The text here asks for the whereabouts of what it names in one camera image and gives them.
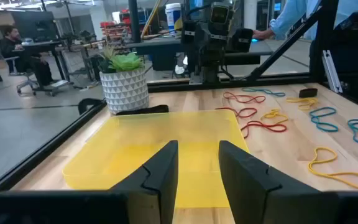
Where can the small black rubber band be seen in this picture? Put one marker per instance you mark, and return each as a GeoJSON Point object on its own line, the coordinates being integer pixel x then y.
{"type": "Point", "coordinates": [308, 93]}

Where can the white plastic bucket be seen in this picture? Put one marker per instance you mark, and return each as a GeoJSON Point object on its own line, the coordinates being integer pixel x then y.
{"type": "Point", "coordinates": [172, 15]}

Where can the red storage shelf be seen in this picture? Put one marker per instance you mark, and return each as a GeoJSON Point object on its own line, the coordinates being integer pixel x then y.
{"type": "Point", "coordinates": [110, 26]}

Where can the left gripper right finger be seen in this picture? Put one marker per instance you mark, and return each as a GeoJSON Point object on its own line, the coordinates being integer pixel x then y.
{"type": "Point", "coordinates": [244, 180]}

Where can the yellow pole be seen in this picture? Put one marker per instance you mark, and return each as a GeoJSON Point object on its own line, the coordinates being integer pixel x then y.
{"type": "Point", "coordinates": [151, 15]}

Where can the person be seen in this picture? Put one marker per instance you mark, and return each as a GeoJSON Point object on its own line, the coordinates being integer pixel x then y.
{"type": "Point", "coordinates": [9, 46]}
{"type": "Point", "coordinates": [291, 15]}

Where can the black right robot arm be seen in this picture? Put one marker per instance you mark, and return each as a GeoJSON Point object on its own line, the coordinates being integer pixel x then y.
{"type": "Point", "coordinates": [210, 62]}

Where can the black monitor screen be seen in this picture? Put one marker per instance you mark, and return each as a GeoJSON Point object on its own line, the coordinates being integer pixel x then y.
{"type": "Point", "coordinates": [34, 26]}

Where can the person's hand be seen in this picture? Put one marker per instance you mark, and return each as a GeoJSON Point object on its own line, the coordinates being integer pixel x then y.
{"type": "Point", "coordinates": [263, 34]}

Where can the black drawer cabinet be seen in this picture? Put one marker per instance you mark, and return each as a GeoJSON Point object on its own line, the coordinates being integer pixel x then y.
{"type": "Point", "coordinates": [356, 56]}

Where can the silver aluminium extrusion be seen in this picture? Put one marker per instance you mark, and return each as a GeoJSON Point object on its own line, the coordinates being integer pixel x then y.
{"type": "Point", "coordinates": [331, 71]}

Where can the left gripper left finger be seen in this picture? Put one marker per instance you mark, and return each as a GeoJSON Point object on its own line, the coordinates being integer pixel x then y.
{"type": "Point", "coordinates": [163, 174]}

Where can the red rubber band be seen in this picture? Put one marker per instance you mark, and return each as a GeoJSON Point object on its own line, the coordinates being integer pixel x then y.
{"type": "Point", "coordinates": [244, 116]}
{"type": "Point", "coordinates": [261, 99]}
{"type": "Point", "coordinates": [278, 127]}

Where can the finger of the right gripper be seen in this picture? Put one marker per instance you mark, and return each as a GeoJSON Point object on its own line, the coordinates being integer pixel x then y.
{"type": "Point", "coordinates": [242, 40]}
{"type": "Point", "coordinates": [189, 32]}

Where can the black work table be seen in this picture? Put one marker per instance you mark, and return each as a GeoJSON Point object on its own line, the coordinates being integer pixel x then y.
{"type": "Point", "coordinates": [160, 49]}

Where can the yellow rubber band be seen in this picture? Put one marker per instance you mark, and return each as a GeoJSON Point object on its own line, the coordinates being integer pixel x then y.
{"type": "Point", "coordinates": [337, 175]}
{"type": "Point", "coordinates": [272, 114]}
{"type": "Point", "coordinates": [303, 100]}

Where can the office chair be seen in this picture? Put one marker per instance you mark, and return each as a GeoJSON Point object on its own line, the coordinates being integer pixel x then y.
{"type": "Point", "coordinates": [26, 84]}

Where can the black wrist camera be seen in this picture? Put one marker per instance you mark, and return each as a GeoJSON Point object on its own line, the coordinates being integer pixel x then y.
{"type": "Point", "coordinates": [219, 14]}

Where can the white potted succulent plant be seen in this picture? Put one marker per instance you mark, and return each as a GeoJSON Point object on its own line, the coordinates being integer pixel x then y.
{"type": "Point", "coordinates": [124, 90]}

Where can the black pole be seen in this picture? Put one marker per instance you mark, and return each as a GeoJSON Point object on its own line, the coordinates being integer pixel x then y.
{"type": "Point", "coordinates": [134, 18]}

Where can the black desk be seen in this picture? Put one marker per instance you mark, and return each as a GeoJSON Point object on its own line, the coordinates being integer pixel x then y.
{"type": "Point", "coordinates": [39, 46]}

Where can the yellow plastic bin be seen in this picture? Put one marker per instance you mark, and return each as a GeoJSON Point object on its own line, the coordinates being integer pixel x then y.
{"type": "Point", "coordinates": [120, 149]}

